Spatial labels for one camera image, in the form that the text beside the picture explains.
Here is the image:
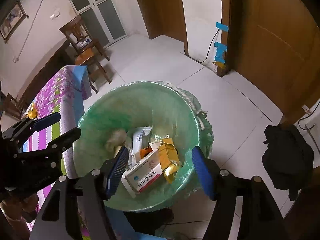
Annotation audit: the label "framed wall picture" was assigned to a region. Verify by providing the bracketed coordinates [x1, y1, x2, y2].
[1, 0, 29, 43]

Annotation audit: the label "white red medicine box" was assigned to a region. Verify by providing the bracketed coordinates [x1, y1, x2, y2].
[121, 149, 162, 198]

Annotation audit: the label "green lined trash bin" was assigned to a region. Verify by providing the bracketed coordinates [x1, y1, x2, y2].
[73, 81, 214, 212]

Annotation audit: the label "cream cardboard box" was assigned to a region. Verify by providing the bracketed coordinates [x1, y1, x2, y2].
[158, 138, 180, 171]

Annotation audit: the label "dark wooden chair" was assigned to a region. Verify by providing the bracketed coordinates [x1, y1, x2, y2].
[59, 15, 111, 94]

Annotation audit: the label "grey tissue ball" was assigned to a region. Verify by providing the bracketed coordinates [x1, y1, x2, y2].
[105, 129, 127, 153]

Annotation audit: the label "yellow snack packet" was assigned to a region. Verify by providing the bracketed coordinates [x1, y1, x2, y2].
[163, 164, 180, 184]

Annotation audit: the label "floral striped tablecloth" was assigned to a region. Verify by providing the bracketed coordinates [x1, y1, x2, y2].
[19, 64, 161, 240]

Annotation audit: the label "glass panel door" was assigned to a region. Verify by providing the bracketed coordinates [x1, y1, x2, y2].
[70, 0, 126, 48]

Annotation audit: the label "black bag on floor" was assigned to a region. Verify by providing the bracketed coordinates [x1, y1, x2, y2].
[261, 124, 313, 201]

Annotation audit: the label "blue tape strips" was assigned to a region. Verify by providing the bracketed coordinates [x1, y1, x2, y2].
[214, 22, 228, 64]

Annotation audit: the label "brown wooden door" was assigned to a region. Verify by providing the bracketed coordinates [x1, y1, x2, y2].
[223, 0, 319, 123]

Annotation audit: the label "long dark wooden bench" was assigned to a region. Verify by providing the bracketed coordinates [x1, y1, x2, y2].
[1, 38, 74, 120]

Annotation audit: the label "orange snack wrapper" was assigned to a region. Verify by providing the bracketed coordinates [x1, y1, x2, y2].
[24, 102, 37, 119]

